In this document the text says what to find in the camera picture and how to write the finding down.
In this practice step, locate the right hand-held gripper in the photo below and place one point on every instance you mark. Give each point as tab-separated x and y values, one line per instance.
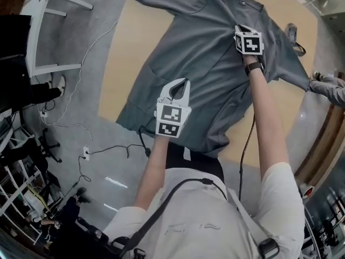
249	43

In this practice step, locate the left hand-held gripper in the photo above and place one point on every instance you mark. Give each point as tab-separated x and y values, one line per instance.
169	115

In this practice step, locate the grey fabric belt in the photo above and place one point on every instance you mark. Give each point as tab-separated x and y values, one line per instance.
292	34

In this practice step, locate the grey robe garment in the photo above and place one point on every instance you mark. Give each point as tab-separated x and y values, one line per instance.
188	50

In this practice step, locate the person's left forearm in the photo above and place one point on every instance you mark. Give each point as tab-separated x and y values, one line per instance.
156	166

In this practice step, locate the person's right forearm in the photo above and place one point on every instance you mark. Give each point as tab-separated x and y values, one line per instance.
266	112

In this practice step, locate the person's black trousers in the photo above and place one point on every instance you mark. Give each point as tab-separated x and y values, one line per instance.
205	167

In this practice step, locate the white floor socket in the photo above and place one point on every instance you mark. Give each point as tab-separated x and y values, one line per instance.
44	114
86	151

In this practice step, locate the curved wooden boards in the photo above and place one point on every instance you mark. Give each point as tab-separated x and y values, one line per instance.
323	144

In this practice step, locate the person's white shirt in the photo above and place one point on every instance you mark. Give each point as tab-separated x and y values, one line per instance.
202	220

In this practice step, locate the black swivel chair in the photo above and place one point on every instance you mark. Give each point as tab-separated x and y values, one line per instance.
49	144

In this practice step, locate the red white cup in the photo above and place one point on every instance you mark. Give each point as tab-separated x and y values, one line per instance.
309	191

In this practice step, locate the white side table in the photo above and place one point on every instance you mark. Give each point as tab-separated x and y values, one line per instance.
40	1

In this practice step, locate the black equipment pack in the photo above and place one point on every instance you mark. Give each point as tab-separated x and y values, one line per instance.
91	239

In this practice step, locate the white shelf rack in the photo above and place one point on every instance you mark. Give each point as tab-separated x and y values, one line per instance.
20	187

